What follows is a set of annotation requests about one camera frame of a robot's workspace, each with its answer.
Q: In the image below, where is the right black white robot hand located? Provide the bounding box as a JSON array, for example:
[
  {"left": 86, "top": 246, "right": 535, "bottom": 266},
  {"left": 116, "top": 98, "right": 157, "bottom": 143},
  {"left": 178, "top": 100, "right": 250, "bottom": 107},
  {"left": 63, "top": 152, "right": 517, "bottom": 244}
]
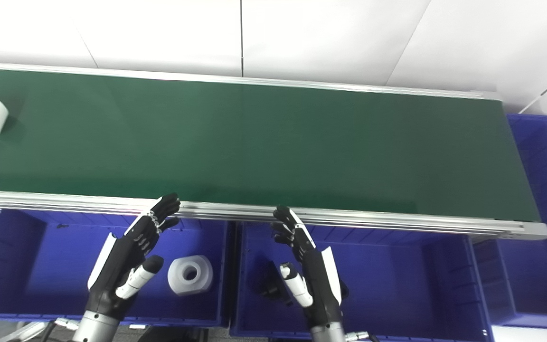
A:
[{"left": 270, "top": 204, "right": 350, "bottom": 329}]

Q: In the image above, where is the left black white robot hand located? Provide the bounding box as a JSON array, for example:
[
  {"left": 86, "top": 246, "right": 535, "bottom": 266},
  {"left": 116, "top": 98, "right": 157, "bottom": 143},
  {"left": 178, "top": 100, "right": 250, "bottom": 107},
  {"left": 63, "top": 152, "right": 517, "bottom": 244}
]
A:
[{"left": 86, "top": 192, "right": 182, "bottom": 320}]

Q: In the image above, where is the black plastic part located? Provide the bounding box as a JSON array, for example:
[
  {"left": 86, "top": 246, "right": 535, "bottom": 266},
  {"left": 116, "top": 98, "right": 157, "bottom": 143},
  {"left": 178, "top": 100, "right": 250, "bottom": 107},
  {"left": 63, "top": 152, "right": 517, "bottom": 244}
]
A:
[{"left": 254, "top": 260, "right": 287, "bottom": 301}]

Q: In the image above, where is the green conveyor belt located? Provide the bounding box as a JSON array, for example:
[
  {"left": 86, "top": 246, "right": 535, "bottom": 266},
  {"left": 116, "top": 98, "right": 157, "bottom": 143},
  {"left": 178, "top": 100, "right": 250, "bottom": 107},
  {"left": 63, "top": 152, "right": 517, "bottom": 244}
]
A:
[
  {"left": 0, "top": 61, "right": 547, "bottom": 240},
  {"left": 0, "top": 66, "right": 542, "bottom": 223}
]

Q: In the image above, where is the blue plastic bin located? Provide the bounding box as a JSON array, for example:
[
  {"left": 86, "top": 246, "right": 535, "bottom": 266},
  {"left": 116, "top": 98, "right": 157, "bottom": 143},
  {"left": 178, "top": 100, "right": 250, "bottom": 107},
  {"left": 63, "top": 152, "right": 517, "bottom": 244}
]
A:
[
  {"left": 0, "top": 207, "right": 231, "bottom": 329},
  {"left": 229, "top": 220, "right": 493, "bottom": 342},
  {"left": 472, "top": 113, "right": 547, "bottom": 332}
]

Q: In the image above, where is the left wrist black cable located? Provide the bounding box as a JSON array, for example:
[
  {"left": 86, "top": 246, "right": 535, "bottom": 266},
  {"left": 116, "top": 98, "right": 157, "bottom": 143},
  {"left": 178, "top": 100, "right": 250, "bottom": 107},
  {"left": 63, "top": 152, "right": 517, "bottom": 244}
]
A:
[{"left": 41, "top": 317, "right": 83, "bottom": 342}]

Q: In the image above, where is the grey wall strip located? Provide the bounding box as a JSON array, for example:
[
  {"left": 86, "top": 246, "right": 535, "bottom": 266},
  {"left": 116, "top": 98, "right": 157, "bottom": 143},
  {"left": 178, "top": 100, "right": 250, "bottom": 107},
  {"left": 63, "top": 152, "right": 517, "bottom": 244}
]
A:
[{"left": 518, "top": 84, "right": 547, "bottom": 115}]

